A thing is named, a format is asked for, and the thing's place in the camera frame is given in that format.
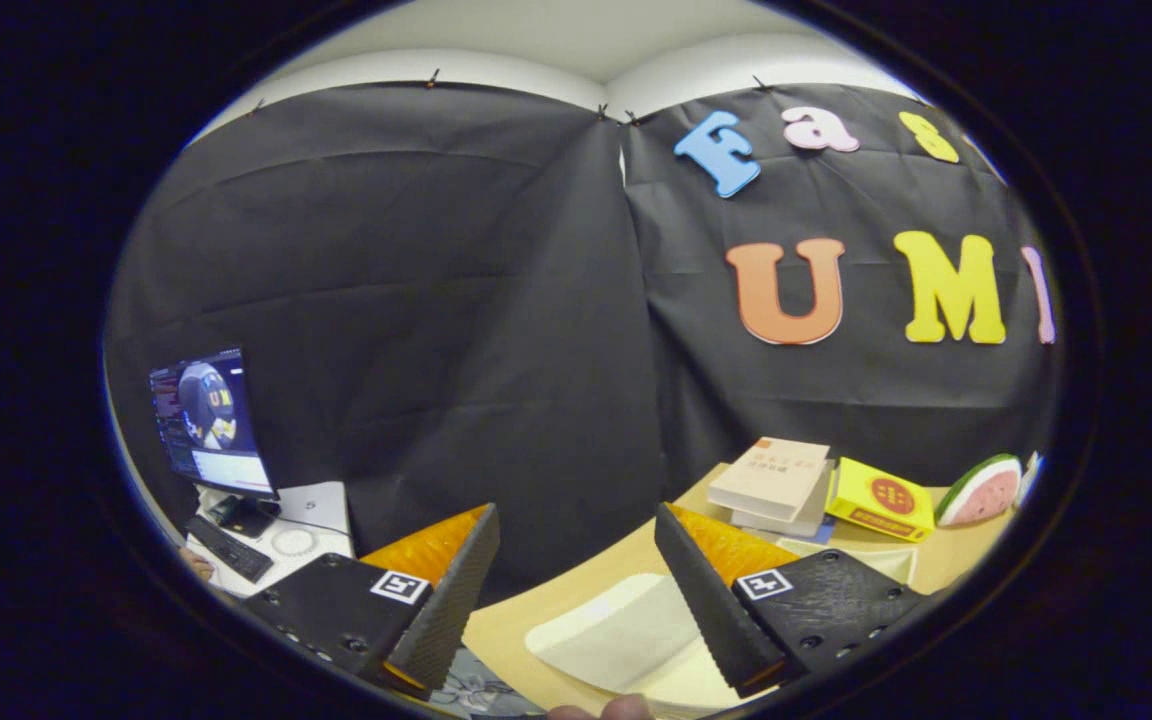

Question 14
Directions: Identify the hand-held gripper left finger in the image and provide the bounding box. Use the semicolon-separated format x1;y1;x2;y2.
236;503;502;699

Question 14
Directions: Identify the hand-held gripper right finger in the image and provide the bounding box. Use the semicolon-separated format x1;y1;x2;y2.
654;502;937;699

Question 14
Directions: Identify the cream storage box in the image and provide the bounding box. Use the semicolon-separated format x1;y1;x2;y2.
524;540;919;716

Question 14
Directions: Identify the white desk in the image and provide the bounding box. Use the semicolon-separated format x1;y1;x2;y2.
181;482;355;599

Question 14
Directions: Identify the yellow book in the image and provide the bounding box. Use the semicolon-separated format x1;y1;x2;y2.
824;457;937;544

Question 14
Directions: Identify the black keyboard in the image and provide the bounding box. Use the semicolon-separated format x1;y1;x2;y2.
184;515;275;584

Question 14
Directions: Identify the watermelon slice plush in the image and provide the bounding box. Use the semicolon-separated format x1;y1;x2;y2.
936;453;1024;528

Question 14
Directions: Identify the computer monitor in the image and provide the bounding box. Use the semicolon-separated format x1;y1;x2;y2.
148;347;282;539

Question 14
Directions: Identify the black backdrop cloth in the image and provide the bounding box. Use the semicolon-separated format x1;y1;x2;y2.
104;82;1062;606

